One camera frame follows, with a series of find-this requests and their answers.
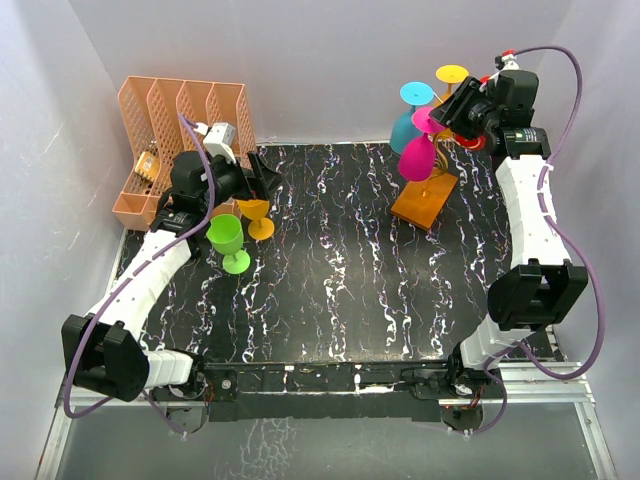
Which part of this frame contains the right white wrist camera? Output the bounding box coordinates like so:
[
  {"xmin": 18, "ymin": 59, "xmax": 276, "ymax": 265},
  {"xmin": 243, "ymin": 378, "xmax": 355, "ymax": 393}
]
[{"xmin": 494, "ymin": 49, "xmax": 520, "ymax": 72}]

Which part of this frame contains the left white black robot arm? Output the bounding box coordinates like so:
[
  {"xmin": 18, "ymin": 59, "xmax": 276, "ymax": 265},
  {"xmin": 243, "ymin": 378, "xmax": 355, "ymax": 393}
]
[{"xmin": 61, "ymin": 151, "xmax": 282, "ymax": 402}]

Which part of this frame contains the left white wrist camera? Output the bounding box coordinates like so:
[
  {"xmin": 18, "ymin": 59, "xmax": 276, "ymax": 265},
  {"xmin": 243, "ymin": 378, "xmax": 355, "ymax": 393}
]
[{"xmin": 194, "ymin": 122, "xmax": 237, "ymax": 165}]

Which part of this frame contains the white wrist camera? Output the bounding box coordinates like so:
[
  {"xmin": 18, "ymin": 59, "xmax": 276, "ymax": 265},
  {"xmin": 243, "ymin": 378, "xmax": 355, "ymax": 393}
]
[
  {"xmin": 494, "ymin": 49, "xmax": 520, "ymax": 72},
  {"xmin": 194, "ymin": 122, "xmax": 237, "ymax": 165}
]

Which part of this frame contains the magenta wine glass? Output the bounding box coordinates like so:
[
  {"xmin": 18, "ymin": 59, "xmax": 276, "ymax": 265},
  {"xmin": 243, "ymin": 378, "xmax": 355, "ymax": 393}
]
[{"xmin": 398, "ymin": 106, "xmax": 445, "ymax": 182}]

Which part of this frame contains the orange wine glass rear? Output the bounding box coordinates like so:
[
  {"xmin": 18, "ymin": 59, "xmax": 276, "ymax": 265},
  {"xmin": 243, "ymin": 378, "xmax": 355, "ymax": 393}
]
[{"xmin": 435, "ymin": 64, "xmax": 469, "ymax": 106}]

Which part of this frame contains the gold wire glass rack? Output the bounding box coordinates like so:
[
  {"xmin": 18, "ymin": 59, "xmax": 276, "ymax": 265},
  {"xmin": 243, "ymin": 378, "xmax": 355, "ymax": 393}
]
[{"xmin": 391, "ymin": 127, "xmax": 485, "ymax": 230}]

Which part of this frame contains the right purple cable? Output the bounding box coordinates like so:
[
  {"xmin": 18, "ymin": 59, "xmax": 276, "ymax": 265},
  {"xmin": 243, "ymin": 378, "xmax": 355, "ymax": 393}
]
[{"xmin": 444, "ymin": 45, "xmax": 609, "ymax": 435}]

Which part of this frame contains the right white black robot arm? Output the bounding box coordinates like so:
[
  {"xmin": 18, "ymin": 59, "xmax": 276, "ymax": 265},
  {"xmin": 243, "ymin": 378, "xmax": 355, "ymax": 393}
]
[{"xmin": 430, "ymin": 70, "xmax": 588, "ymax": 397}]

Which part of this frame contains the yellow tag in organizer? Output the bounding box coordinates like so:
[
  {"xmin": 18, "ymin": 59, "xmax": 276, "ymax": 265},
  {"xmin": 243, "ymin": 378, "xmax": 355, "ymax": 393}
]
[{"xmin": 134, "ymin": 151, "xmax": 161, "ymax": 182}]

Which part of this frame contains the peach plastic file organizer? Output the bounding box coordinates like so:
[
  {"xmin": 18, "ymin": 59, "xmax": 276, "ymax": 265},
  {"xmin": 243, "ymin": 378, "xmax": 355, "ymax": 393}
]
[{"xmin": 112, "ymin": 76, "xmax": 257, "ymax": 232}]

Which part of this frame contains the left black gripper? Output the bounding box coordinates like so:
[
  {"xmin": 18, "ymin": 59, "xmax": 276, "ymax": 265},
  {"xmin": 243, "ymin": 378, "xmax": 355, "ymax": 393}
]
[{"xmin": 199, "ymin": 151, "xmax": 284, "ymax": 212}]

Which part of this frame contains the yellow-orange wine glass front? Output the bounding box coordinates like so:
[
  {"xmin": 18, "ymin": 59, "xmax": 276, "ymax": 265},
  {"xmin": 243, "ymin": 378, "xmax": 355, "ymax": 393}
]
[{"xmin": 236, "ymin": 199, "xmax": 275, "ymax": 241}]

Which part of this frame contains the green wine glass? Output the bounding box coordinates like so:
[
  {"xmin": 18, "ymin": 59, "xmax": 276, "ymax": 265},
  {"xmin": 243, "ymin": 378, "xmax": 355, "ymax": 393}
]
[{"xmin": 206, "ymin": 214, "xmax": 251, "ymax": 275}]

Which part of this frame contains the red wine glass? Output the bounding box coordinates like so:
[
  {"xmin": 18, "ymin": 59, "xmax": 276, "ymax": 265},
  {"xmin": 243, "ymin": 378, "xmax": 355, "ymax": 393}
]
[{"xmin": 453, "ymin": 76, "xmax": 492, "ymax": 146}]

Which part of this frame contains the cyan wine glass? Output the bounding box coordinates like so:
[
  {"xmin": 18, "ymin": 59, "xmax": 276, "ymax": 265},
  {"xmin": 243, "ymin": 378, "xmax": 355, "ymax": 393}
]
[{"xmin": 389, "ymin": 81, "xmax": 434, "ymax": 155}]

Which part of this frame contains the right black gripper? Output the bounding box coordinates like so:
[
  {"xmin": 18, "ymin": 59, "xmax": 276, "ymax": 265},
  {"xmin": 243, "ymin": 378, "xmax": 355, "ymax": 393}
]
[{"xmin": 429, "ymin": 78, "xmax": 500, "ymax": 141}]

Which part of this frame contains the black front base bar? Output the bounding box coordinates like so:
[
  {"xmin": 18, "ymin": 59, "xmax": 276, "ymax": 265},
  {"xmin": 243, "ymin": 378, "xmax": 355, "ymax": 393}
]
[{"xmin": 203, "ymin": 361, "xmax": 452, "ymax": 422}]

